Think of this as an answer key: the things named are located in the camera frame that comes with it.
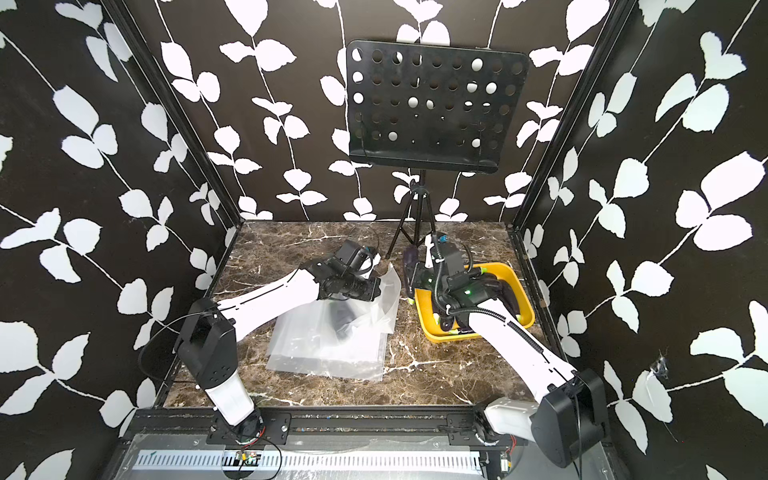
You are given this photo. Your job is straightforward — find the yellow plastic tray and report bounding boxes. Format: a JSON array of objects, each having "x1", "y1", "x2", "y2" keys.
[{"x1": 413, "y1": 262, "x2": 535, "y2": 343}]

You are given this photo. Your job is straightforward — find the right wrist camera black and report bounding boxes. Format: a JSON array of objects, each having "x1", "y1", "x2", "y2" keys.
[{"x1": 431, "y1": 234, "x2": 466, "y2": 278}]

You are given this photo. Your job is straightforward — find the black perforated music stand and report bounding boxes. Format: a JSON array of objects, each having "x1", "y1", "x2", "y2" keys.
[{"x1": 346, "y1": 40, "x2": 530, "y2": 246}]

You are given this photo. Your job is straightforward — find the black front mounting rail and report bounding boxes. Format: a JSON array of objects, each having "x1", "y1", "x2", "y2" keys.
[{"x1": 126, "y1": 405, "x2": 527, "y2": 449}]

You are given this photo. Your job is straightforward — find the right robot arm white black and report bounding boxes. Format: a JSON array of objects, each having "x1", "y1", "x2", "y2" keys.
[{"x1": 410, "y1": 265, "x2": 609, "y2": 468}]

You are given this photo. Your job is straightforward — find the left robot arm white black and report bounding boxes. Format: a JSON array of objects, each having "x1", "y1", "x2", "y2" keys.
[{"x1": 174, "y1": 259, "x2": 381, "y2": 427}]

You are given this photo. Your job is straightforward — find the white perforated strip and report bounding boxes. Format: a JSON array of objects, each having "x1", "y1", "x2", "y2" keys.
[{"x1": 130, "y1": 450, "x2": 482, "y2": 475}]

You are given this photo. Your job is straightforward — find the clear zip-top bag top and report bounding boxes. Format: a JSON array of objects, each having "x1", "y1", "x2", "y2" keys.
[{"x1": 272, "y1": 261, "x2": 402, "y2": 361}]

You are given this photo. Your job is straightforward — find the stack of clear zip-top bags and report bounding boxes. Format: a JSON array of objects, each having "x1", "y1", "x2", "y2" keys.
[{"x1": 267, "y1": 319, "x2": 388, "y2": 382}]

